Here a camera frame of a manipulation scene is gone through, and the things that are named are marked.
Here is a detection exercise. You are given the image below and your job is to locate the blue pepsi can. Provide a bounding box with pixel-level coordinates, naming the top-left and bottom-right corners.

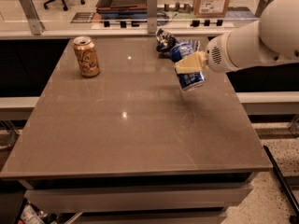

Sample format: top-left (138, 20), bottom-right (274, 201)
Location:
top-left (170, 43), bottom-right (205, 91)

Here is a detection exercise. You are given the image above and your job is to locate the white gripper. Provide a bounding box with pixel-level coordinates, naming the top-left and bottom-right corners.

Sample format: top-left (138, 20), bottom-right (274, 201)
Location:
top-left (175, 34), bottom-right (238, 74)

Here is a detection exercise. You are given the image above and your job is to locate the blue crumpled chip bag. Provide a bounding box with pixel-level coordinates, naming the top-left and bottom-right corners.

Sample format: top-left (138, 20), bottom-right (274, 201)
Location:
top-left (155, 28), bottom-right (200, 58)

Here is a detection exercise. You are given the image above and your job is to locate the gold soda can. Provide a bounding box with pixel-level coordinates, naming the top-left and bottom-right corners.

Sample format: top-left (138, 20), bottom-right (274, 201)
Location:
top-left (73, 36), bottom-right (100, 77)

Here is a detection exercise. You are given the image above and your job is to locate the middle metal glass bracket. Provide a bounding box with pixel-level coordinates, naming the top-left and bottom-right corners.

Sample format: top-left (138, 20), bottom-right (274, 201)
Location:
top-left (147, 0), bottom-right (157, 34)

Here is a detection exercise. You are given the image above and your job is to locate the black floor sign plate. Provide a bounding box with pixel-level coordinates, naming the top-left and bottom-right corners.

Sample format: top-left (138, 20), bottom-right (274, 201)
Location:
top-left (71, 12), bottom-right (95, 23)

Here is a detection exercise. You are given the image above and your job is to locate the left metal glass bracket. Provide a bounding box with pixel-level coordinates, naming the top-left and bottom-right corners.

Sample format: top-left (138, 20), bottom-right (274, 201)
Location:
top-left (19, 0), bottom-right (44, 35)

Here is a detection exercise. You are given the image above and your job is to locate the cardboard box with label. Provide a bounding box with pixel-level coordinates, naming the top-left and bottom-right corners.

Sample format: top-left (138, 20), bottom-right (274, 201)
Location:
top-left (192, 0), bottom-right (230, 18)

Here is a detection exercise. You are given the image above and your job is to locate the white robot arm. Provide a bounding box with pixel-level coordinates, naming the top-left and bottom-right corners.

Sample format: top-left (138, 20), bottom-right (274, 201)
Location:
top-left (175, 0), bottom-right (299, 74)

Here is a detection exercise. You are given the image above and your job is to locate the black floor cable strip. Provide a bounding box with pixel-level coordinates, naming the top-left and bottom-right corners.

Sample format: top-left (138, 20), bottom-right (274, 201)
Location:
top-left (263, 146), bottom-right (299, 224)

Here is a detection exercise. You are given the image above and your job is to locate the grey table drawer front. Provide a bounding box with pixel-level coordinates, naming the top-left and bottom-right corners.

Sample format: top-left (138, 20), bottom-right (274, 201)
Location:
top-left (25, 183), bottom-right (253, 213)

